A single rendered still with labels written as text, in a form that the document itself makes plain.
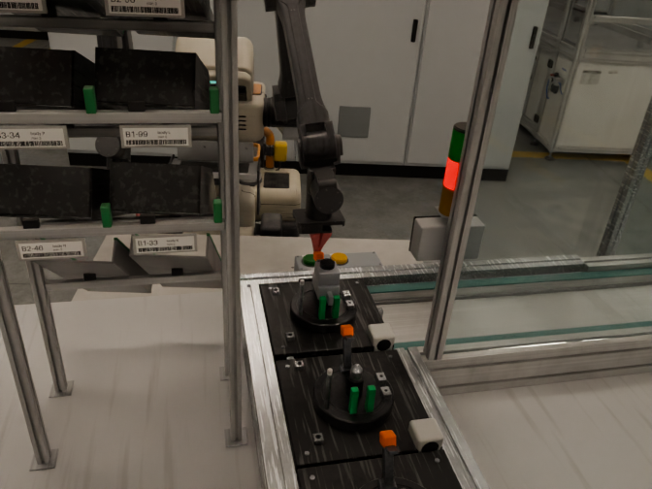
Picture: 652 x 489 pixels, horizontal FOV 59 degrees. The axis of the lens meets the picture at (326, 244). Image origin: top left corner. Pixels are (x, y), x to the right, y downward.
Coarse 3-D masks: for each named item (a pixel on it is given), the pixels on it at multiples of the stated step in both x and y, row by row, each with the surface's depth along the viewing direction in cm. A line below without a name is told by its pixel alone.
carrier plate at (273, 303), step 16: (288, 288) 130; (304, 288) 130; (352, 288) 131; (272, 304) 124; (288, 304) 125; (368, 304) 126; (272, 320) 119; (288, 320) 120; (368, 320) 121; (272, 336) 115; (304, 336) 116; (320, 336) 116; (336, 336) 116; (368, 336) 117; (288, 352) 111; (304, 352) 112; (320, 352) 112; (336, 352) 113; (352, 352) 114
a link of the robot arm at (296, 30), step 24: (264, 0) 124; (288, 0) 121; (312, 0) 124; (288, 24) 119; (288, 48) 119; (312, 72) 116; (312, 96) 115; (312, 120) 113; (312, 144) 112; (336, 144) 112
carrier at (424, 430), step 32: (384, 352) 113; (288, 384) 104; (320, 384) 101; (352, 384) 98; (384, 384) 102; (288, 416) 97; (320, 416) 98; (352, 416) 96; (384, 416) 97; (416, 416) 99; (320, 448) 92; (352, 448) 92; (416, 448) 93
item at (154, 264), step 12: (132, 240) 98; (132, 252) 98; (216, 252) 110; (144, 264) 103; (156, 264) 103; (168, 264) 103; (180, 264) 103; (192, 264) 102; (204, 264) 102; (216, 264) 111
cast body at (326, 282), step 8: (320, 264) 116; (328, 264) 116; (336, 264) 118; (320, 272) 115; (328, 272) 115; (336, 272) 115; (312, 280) 121; (320, 280) 115; (328, 280) 116; (336, 280) 116; (320, 288) 116; (328, 288) 116; (336, 288) 116; (328, 296) 115; (328, 304) 116
